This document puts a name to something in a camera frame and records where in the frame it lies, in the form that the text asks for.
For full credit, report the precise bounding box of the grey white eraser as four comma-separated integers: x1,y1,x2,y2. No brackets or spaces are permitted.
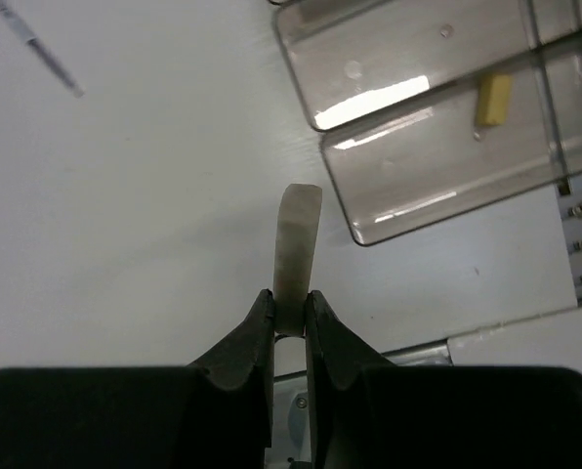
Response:
272,184,322,337

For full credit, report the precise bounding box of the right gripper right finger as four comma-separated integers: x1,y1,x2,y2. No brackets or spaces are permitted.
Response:
305,291,582,468

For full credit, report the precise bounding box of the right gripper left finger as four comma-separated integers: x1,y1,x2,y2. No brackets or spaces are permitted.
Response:
0,290,275,468

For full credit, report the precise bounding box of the tan eraser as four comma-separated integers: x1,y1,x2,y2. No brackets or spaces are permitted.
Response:
475,73,513,127

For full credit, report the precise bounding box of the clear plastic organizer tray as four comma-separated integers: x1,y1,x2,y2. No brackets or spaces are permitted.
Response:
272,1,582,246

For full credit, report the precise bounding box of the purple double-ended pen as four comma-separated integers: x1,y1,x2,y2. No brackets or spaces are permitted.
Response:
0,0,84,98

